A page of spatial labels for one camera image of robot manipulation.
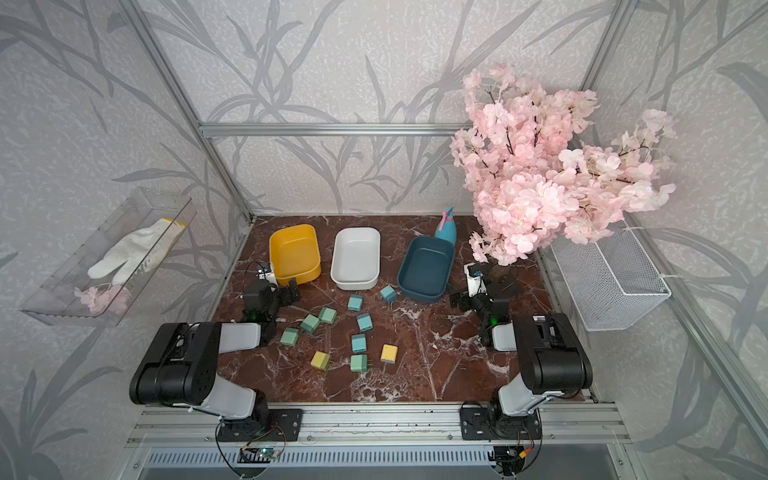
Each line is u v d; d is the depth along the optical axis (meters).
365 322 0.91
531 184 0.51
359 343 0.88
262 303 0.73
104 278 0.63
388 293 0.96
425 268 1.02
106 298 0.60
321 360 0.82
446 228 1.01
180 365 0.45
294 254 1.07
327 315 0.91
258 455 0.72
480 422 0.74
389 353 0.84
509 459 0.72
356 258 1.02
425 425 0.75
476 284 0.81
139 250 0.68
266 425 0.68
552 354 0.46
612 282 0.60
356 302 0.94
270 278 0.82
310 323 0.90
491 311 0.72
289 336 0.87
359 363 0.82
